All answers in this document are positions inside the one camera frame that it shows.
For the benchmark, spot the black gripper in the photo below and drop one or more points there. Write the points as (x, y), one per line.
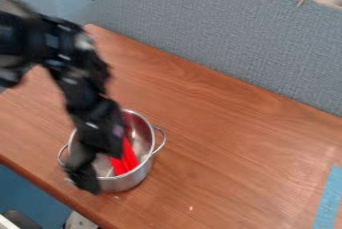
(101, 131)

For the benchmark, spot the red plastic block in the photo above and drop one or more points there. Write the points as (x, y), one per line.
(129, 161)

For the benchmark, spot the metal pot with handles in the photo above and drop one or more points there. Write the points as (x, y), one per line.
(148, 139)

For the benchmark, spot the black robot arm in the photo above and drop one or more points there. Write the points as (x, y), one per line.
(36, 39)

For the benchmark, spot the white object under table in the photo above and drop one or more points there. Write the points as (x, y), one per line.
(77, 221)

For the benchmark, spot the dark object bottom left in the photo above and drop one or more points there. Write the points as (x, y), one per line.
(16, 220)

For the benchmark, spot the blue tape strip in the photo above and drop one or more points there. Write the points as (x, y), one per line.
(331, 200)

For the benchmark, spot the grey fabric divider panel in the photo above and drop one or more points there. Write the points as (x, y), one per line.
(280, 44)

